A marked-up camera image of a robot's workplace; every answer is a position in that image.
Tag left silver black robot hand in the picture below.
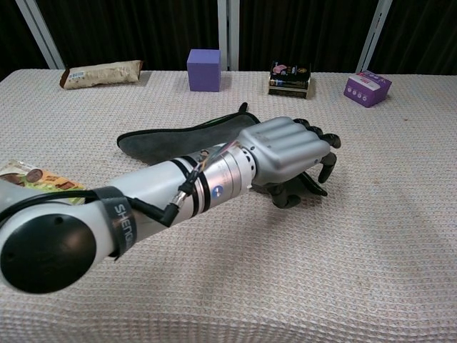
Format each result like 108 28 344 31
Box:
238 116 342 209

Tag green microfibre cloth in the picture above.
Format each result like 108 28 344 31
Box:
116 102 328 197

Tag black gold printed box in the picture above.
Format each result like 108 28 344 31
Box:
267 60 312 100

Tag purple white carton box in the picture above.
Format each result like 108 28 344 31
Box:
343 71 393 109

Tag purple foam cube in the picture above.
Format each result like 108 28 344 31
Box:
186 49 222 93

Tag white table cloth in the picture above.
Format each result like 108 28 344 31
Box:
0 69 457 343

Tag beige snack bar wrapper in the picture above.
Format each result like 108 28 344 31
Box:
59 59 144 90

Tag green cookie snack box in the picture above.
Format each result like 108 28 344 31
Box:
0 159 86 205

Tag white metal frame post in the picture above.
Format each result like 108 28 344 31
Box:
355 0 393 74
216 0 241 71
14 0 66 70

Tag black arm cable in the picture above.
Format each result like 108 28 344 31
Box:
0 141 240 229

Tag black velcro strap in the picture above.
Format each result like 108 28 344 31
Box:
93 186 139 261

